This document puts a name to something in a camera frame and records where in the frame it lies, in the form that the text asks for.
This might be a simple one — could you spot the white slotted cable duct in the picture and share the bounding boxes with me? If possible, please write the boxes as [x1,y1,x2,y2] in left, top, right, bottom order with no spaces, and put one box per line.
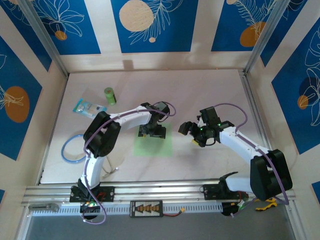
[31,202,223,216]

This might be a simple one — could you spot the blue tube ring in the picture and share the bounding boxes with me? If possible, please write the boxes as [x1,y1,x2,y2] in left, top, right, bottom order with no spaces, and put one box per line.
[61,133,87,165]

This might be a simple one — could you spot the black power distribution board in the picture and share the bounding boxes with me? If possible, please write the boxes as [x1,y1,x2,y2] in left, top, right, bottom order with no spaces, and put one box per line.
[129,200,164,218]

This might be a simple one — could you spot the aluminium table side rail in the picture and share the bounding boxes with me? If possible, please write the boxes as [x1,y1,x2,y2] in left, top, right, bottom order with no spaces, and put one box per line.
[238,69,272,153]

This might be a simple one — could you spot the aluminium mounting rail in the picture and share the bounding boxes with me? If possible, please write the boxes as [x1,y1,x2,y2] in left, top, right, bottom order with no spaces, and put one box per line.
[21,178,297,207]

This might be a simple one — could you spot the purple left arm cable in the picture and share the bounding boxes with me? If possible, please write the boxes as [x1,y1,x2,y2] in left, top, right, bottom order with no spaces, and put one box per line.
[81,101,177,225]

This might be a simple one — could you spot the grey metal bracket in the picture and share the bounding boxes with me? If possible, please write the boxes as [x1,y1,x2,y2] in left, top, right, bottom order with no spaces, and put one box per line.
[27,202,60,213]

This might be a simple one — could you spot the light blue snack packet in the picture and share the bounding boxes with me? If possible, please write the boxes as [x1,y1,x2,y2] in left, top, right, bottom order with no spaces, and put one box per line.
[72,98,108,119]

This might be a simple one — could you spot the black connector box with lights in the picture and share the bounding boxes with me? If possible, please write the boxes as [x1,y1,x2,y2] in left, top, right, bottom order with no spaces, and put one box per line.
[79,201,102,214]
[221,201,242,217]

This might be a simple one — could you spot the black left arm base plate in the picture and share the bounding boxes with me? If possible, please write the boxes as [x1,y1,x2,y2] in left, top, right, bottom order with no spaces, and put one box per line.
[69,186,116,203]

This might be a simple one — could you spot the aluminium frame post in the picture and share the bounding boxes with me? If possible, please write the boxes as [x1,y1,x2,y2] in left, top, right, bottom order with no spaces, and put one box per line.
[243,0,300,76]
[17,0,70,78]

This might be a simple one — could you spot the yellow and black pliers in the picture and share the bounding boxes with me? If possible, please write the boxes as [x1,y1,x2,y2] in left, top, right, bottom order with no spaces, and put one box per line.
[254,197,278,211]

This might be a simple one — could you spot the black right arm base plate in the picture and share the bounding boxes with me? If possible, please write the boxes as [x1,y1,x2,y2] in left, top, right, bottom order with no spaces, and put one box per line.
[202,184,250,201]

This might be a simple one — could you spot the red-black wire yellow plug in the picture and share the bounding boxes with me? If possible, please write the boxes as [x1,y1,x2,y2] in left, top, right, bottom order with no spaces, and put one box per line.
[162,208,188,217]

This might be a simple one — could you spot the green drink can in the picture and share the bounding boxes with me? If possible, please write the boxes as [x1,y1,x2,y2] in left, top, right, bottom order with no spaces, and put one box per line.
[103,86,118,106]

